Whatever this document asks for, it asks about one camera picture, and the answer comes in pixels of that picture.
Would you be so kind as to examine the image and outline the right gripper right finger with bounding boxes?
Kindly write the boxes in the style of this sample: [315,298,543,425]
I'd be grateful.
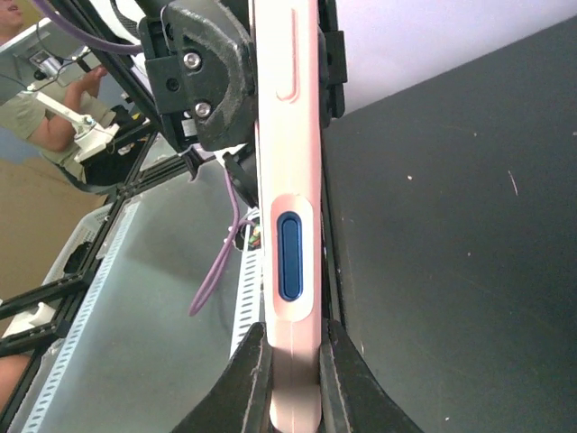
[319,319,421,433]

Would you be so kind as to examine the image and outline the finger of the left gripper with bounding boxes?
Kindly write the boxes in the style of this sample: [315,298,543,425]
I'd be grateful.
[169,1,257,152]
[317,0,347,120]

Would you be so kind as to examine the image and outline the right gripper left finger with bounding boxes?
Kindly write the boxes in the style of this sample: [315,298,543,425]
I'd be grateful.
[172,322,273,433]

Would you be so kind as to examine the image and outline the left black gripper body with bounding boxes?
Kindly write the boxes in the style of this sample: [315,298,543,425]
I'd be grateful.
[137,0,348,152]

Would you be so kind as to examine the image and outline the pink cased phone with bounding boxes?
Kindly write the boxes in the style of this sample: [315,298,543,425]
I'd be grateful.
[252,1,322,432]

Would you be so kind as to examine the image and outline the dark phone from pink case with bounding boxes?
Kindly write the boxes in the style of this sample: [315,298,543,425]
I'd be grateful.
[277,211,303,302]

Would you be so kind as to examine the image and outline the small circuit board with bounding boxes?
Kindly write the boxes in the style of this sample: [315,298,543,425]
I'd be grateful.
[245,222,261,251]

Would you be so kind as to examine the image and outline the person in background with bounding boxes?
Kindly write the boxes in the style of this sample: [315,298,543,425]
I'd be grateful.
[0,0,118,186]

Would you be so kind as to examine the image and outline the left black frame post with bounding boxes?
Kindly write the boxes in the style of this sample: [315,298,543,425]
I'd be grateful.
[48,1,160,134]

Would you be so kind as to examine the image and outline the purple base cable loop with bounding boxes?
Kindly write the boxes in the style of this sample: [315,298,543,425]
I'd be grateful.
[188,166,256,318]

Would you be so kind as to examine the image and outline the light blue slotted cable duct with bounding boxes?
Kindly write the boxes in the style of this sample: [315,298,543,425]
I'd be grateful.
[23,202,261,432]

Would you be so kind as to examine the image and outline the silver camera mount arms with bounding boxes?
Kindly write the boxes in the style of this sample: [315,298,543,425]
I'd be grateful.
[25,66,120,162]

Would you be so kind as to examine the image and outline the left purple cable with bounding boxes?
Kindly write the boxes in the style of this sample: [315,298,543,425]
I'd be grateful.
[29,0,145,58]

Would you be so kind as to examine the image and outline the white crate outside frame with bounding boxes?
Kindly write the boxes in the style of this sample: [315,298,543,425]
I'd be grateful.
[42,204,112,285]

